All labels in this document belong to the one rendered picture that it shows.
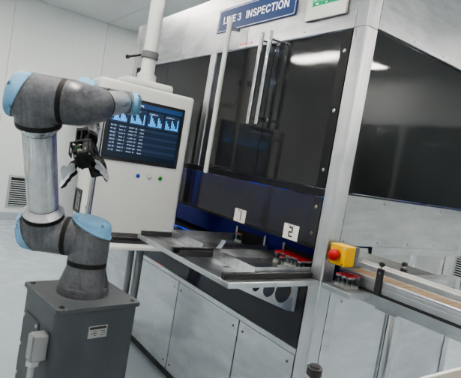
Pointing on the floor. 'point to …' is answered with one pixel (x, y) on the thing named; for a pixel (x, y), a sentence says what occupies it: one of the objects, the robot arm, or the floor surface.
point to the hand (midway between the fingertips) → (84, 187)
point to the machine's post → (338, 181)
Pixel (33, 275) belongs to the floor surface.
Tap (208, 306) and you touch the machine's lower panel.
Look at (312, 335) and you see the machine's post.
